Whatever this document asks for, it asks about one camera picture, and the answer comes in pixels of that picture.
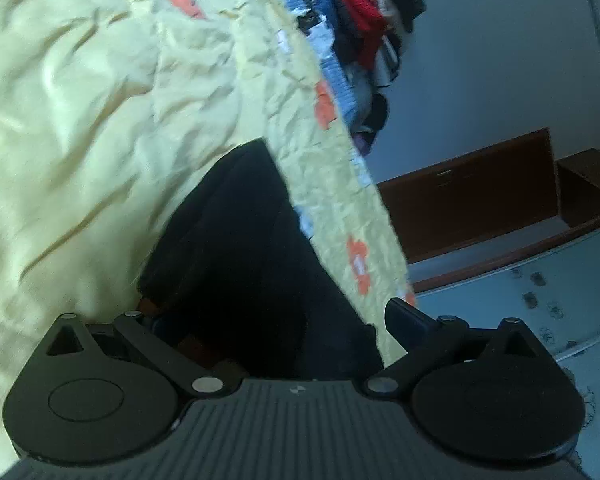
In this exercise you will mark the white wardrobe with flower stickers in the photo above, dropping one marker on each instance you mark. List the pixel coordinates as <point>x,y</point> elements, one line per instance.
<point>520,305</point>

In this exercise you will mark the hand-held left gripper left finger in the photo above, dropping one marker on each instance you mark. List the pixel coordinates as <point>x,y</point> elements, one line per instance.
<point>147,334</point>

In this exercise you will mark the yellow floral bedsheet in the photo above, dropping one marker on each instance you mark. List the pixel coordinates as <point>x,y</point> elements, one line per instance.
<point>80,125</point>

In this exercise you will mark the blue striped sheet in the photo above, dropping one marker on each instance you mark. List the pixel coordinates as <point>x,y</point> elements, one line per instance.
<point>336,72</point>

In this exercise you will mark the brown wooden door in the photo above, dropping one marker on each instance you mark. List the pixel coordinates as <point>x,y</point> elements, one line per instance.
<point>470,210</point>

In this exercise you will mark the black pants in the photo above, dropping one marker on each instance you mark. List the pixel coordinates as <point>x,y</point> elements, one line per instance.
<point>255,285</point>

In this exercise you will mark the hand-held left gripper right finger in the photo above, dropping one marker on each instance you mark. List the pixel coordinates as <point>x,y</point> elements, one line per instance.
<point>405,321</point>

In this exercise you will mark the pile of clothes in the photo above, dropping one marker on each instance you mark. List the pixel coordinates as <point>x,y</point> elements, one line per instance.
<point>365,25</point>

